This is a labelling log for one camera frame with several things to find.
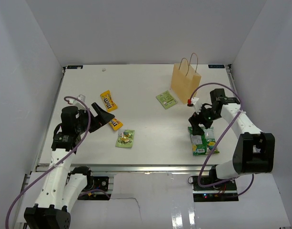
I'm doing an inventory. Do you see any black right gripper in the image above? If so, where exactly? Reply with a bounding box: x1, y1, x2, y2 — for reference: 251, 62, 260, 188
189, 103, 222, 136

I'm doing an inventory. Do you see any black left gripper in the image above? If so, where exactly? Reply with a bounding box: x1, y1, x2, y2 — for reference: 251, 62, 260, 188
75, 102, 114, 134

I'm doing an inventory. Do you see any yellow m&m packet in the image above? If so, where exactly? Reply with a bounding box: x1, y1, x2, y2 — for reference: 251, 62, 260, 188
100, 90, 118, 112
109, 118, 123, 131

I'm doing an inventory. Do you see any green chips bag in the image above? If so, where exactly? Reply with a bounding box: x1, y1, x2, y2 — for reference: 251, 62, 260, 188
188, 126, 216, 156

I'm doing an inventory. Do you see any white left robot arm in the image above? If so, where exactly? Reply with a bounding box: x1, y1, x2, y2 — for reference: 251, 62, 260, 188
24, 103, 115, 229

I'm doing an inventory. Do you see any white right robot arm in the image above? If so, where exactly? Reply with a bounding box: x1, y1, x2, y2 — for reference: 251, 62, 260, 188
187, 88, 275, 190

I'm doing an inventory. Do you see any brown paper bag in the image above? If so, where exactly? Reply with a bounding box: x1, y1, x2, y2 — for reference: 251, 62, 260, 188
171, 52, 201, 104

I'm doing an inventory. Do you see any green candy packet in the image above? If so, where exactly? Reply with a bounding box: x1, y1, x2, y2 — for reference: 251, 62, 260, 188
115, 129, 135, 148

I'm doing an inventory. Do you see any light green flat sachet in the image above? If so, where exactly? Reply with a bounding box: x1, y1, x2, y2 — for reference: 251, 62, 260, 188
156, 91, 177, 109

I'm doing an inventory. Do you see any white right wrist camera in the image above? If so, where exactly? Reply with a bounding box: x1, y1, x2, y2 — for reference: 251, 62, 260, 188
187, 97, 202, 114

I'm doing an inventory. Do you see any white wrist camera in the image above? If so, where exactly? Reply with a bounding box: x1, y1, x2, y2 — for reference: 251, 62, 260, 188
187, 97, 202, 114
68, 94, 85, 105

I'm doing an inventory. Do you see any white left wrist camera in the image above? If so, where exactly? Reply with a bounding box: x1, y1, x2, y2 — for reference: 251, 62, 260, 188
68, 94, 85, 105

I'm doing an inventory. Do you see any aluminium table front rail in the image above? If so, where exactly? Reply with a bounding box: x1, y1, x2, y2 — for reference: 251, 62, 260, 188
35, 164, 263, 173

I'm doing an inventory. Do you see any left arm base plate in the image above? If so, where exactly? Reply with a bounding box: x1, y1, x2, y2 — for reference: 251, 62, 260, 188
78, 176, 111, 201

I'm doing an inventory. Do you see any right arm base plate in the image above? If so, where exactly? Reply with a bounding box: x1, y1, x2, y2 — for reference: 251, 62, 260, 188
187, 176, 239, 203

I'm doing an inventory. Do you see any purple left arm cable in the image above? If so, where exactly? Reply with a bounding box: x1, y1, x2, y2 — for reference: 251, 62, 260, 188
5, 96, 91, 229

